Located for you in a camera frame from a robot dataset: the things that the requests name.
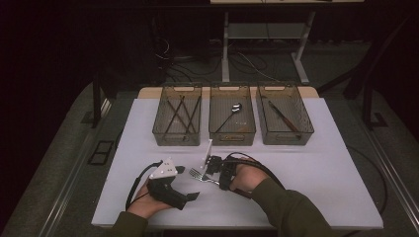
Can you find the translucent brown plastic bin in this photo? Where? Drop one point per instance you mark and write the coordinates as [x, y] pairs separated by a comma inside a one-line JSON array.
[[245, 98], [296, 105], [159, 115]]

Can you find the person's right hand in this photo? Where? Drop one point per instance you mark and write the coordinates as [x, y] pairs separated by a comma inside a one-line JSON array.
[[250, 176]]

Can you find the person's left hand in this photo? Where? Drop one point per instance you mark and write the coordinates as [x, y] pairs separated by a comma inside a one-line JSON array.
[[145, 207]]

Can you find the brown chopstick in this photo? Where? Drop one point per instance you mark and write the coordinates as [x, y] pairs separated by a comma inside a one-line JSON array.
[[188, 111], [174, 110]]

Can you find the white table mat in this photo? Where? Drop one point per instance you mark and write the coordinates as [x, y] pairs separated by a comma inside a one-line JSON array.
[[138, 138]]

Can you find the black metal stand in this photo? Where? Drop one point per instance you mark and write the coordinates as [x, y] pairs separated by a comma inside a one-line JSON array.
[[367, 105], [96, 105]]

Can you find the black floor socket frame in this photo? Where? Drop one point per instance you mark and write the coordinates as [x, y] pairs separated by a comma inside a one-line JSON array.
[[100, 153]]

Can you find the metal spoon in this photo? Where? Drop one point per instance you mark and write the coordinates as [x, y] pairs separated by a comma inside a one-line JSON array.
[[236, 107]]

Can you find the white metal desk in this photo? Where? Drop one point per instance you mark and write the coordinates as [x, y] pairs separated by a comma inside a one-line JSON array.
[[225, 49]]

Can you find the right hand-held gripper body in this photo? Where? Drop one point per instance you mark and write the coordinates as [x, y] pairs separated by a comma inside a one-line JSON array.
[[227, 171]]

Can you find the aluminium floor rail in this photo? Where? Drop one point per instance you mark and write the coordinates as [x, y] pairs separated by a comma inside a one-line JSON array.
[[395, 182], [65, 194]]

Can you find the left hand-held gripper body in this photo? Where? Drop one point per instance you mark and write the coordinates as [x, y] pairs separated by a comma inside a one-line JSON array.
[[164, 192]]

